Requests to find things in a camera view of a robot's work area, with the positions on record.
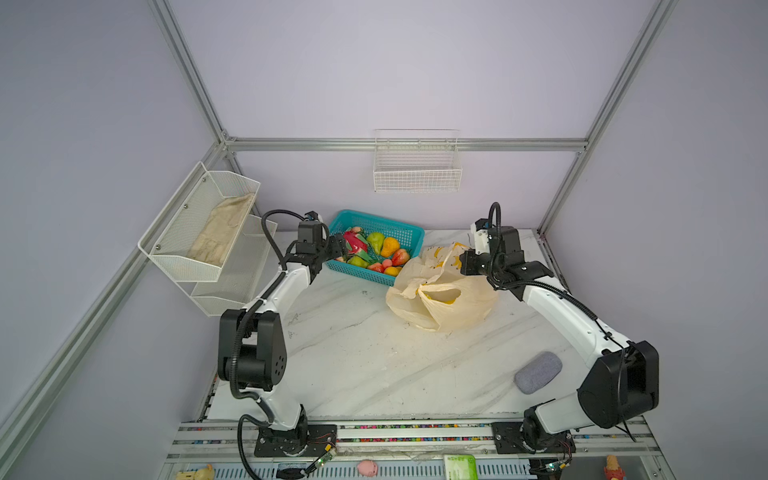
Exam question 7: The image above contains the orange mango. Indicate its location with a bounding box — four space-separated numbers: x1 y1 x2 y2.
380 237 401 258

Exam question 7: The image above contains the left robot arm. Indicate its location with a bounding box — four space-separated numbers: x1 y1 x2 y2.
218 209 344 431

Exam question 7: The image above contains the pink pig toy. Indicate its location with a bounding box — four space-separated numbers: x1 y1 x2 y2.
356 460 379 478

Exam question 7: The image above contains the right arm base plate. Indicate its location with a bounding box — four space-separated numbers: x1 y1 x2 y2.
491 419 575 455

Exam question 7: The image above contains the white wire wall basket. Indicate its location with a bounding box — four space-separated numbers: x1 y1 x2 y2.
373 129 463 194

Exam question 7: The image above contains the beige plastic bag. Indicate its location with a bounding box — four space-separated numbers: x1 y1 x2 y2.
385 242 499 333

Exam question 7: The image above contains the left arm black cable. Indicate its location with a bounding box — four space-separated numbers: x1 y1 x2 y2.
227 208 308 480

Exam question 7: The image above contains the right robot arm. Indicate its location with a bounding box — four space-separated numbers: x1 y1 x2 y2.
460 218 659 452

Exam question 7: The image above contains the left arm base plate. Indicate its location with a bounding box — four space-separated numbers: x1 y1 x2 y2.
253 424 338 458

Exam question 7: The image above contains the green pear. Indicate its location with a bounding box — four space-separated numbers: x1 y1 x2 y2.
367 232 385 255
347 256 369 268

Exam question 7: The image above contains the aluminium front rail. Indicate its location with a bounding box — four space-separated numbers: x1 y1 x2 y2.
159 418 675 479

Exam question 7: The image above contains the yellow toy figure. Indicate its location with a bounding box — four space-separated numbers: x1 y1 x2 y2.
174 464 215 480

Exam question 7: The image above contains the white mesh upper shelf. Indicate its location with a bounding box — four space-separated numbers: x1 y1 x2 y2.
138 162 260 283

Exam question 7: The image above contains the green box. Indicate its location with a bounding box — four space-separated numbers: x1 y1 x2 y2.
443 454 479 480

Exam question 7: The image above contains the grey sponge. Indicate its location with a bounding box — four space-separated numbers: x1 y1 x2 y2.
513 351 563 395

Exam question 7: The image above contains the white mesh lower shelf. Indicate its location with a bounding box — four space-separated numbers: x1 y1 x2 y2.
188 215 273 318

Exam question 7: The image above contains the white mesh shelf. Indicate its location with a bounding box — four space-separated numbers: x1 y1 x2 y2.
138 162 260 283
188 215 273 318

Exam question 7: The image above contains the red dragon fruit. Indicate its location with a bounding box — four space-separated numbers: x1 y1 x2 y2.
343 229 369 255

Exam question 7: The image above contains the beige cloth in shelf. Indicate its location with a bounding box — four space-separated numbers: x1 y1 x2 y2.
187 193 255 267

